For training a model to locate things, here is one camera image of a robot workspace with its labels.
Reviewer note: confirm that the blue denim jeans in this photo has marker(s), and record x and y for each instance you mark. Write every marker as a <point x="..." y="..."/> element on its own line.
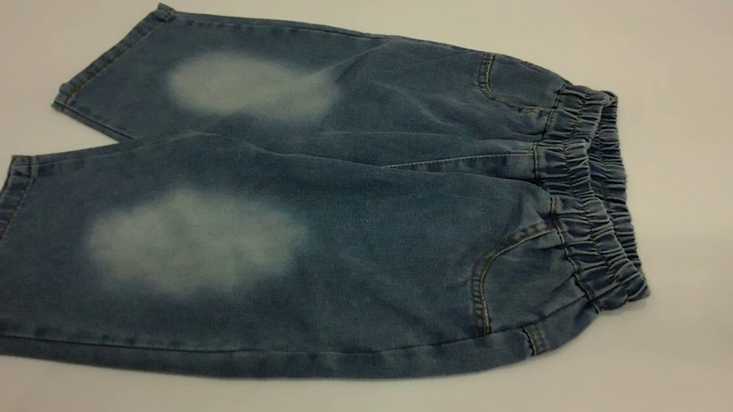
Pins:
<point x="351" y="231"/>

